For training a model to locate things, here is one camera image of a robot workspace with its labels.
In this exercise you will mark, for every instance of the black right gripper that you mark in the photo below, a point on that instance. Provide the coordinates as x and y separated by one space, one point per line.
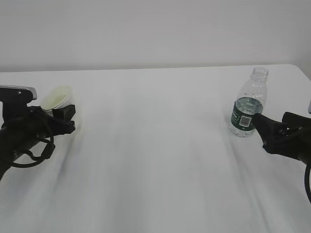
290 138

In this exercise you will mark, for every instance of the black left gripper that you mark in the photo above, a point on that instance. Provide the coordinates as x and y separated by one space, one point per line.
25 125

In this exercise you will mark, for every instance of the white paper cup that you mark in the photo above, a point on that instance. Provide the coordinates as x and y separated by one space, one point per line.
59 97

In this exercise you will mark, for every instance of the clear green-label water bottle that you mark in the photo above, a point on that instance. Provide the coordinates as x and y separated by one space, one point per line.
250 101

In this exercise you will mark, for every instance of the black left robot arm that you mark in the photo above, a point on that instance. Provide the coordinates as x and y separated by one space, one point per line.
24 156

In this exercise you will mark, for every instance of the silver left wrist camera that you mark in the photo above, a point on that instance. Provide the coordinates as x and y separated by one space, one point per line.
9 92

